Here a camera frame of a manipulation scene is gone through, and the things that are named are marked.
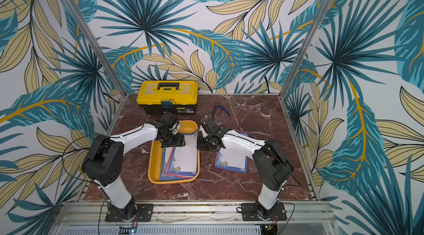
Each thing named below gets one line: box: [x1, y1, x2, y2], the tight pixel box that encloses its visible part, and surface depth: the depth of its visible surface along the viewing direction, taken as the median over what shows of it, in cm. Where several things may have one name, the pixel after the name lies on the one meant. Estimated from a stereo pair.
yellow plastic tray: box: [147, 119, 201, 185], surface depth 87 cm
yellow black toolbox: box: [136, 79, 199, 116], surface depth 100 cm
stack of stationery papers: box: [159, 146, 181, 181], surface depth 87 cm
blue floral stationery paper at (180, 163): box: [160, 134, 199, 181], surface depth 88 cm
